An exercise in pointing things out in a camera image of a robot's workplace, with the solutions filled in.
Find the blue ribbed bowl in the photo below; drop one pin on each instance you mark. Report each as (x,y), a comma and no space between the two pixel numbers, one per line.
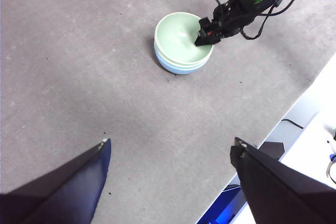
(181,71)

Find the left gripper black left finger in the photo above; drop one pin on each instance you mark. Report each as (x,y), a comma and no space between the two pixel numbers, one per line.
(65,190)

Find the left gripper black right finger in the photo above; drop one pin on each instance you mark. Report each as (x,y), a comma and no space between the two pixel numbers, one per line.
(283,192)

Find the black angular plate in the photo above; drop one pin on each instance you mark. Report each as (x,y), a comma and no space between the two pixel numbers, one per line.
(273,150)

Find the blue glowing object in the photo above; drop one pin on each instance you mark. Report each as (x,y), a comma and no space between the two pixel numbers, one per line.
(225,205)

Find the green ribbed bowl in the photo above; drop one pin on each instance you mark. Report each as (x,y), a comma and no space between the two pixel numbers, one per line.
(183,65)
(173,48)

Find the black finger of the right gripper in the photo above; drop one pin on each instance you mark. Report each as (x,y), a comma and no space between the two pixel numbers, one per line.
(207,40)

